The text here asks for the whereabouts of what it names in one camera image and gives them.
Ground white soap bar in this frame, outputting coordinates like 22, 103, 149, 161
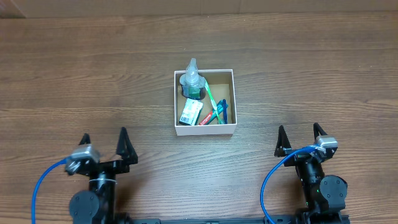
178, 98, 203, 126

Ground open cardboard box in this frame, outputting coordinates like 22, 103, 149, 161
174, 69, 237, 136

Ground clear pump bottle blue liquid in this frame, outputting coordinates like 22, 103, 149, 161
179, 58, 206, 100

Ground blue cable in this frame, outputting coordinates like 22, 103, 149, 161
259, 144, 318, 224
30, 157, 68, 224

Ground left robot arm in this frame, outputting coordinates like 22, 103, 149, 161
65, 127, 138, 224

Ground blue disposable razor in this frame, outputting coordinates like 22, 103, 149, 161
223, 99, 228, 124

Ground left blue cable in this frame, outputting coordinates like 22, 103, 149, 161
30, 157, 68, 224

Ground right blue cable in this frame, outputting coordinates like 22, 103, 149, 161
259, 144, 318, 224

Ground green white toothbrush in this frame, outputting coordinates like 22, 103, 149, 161
205, 82, 224, 124

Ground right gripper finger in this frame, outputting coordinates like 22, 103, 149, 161
313, 123, 327, 139
274, 125, 292, 157

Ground green Colgate toothpaste tube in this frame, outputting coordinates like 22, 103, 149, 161
198, 100, 223, 126

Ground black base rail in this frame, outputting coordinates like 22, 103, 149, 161
118, 213, 351, 224

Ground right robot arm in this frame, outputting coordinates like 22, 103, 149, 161
274, 123, 350, 224

